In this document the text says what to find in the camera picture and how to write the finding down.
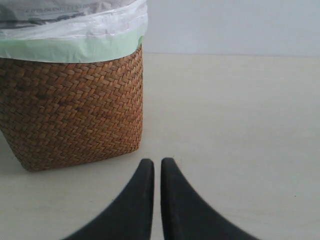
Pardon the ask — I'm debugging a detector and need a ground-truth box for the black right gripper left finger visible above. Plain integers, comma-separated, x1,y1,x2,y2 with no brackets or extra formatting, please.
66,159,155,240

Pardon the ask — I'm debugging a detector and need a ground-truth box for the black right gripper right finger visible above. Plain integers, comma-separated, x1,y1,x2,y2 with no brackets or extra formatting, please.
160,157,256,240

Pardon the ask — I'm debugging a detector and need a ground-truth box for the woven brown wicker basket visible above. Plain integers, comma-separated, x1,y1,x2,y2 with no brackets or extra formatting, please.
0,46,143,172

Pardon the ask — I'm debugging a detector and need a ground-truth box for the white green plastic bin liner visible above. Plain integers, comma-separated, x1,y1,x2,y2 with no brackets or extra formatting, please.
0,0,148,63

